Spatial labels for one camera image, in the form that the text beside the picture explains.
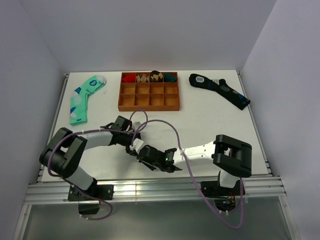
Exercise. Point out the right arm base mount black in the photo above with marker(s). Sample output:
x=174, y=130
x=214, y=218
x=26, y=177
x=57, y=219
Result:
x=224, y=198

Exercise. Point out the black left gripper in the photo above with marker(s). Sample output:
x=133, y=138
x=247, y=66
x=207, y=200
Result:
x=136, y=135

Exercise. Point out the dark brown argyle rolled sock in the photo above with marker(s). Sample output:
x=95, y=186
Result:
x=156, y=77

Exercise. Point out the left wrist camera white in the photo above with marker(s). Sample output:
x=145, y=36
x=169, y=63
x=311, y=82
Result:
x=136, y=126

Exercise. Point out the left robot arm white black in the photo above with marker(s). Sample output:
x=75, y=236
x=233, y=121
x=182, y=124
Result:
x=63, y=153

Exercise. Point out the aluminium table frame rail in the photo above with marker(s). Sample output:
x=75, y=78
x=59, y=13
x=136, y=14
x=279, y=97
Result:
x=130, y=188

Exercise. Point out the black blue patterned sock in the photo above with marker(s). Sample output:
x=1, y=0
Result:
x=221, y=87

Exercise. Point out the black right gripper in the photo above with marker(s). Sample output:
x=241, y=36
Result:
x=151, y=167

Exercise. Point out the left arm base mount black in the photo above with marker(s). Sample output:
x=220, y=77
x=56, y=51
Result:
x=90, y=201

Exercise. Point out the brown wooden compartment tray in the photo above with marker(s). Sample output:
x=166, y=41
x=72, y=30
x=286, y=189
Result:
x=149, y=96

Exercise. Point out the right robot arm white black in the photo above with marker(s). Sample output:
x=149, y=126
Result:
x=233, y=157

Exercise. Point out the teal rolled sock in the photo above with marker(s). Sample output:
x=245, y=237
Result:
x=169, y=78

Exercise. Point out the red rolled sock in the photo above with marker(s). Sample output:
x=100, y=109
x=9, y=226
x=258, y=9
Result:
x=129, y=79

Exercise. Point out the beige argyle rolled sock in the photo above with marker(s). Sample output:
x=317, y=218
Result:
x=142, y=78

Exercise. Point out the mint green patterned sock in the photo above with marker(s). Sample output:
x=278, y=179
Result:
x=80, y=97

